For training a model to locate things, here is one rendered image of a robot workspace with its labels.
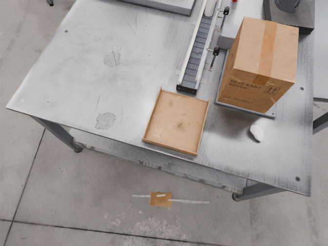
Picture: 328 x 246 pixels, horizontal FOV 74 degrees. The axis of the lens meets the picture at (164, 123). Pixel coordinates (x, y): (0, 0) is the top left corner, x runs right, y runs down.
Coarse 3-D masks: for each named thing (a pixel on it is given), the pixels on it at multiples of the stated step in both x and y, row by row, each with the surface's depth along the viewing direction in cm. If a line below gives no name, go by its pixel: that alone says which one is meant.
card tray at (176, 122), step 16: (160, 96) 113; (176, 96) 113; (160, 112) 109; (176, 112) 109; (192, 112) 109; (160, 128) 106; (176, 128) 106; (192, 128) 106; (160, 144) 100; (176, 144) 102; (192, 144) 103
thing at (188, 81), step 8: (200, 24) 127; (208, 24) 127; (200, 32) 125; (200, 40) 123; (192, 48) 120; (200, 48) 120; (192, 56) 118; (200, 56) 118; (192, 64) 116; (184, 72) 114; (192, 72) 114; (184, 80) 112; (192, 80) 112; (192, 88) 110
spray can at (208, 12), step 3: (207, 0) 122; (210, 0) 120; (213, 0) 120; (207, 3) 123; (210, 3) 122; (213, 3) 122; (207, 6) 124; (210, 6) 123; (213, 6) 124; (207, 9) 125; (210, 9) 125; (213, 9) 126; (207, 12) 127; (210, 12) 127; (207, 15) 129; (210, 15) 129
